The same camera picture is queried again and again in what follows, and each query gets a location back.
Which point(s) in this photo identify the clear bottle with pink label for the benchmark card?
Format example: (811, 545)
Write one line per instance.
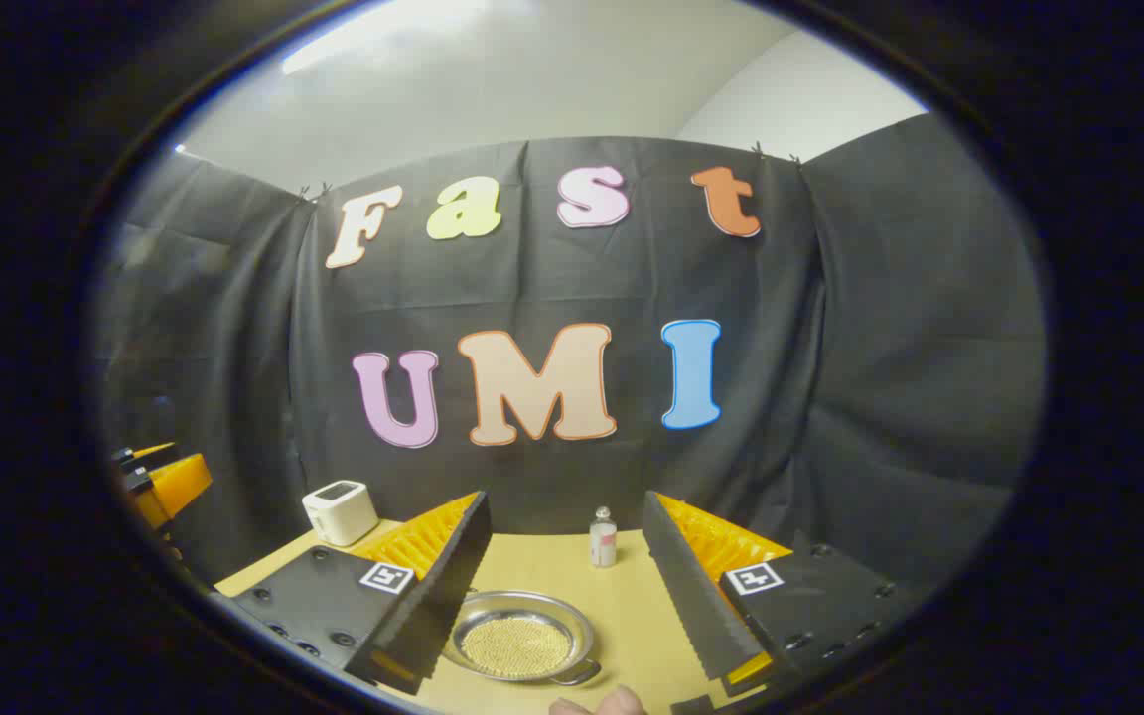
(603, 541)

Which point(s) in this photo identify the white toaster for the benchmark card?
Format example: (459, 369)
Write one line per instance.
(339, 511)

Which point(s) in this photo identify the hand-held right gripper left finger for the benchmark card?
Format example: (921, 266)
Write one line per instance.
(448, 566)

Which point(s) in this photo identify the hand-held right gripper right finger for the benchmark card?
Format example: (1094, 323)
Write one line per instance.
(681, 576)

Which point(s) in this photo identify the pile of soybeans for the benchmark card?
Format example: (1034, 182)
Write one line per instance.
(517, 645)

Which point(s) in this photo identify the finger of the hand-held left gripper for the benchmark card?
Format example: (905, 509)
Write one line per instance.
(175, 487)
(150, 453)

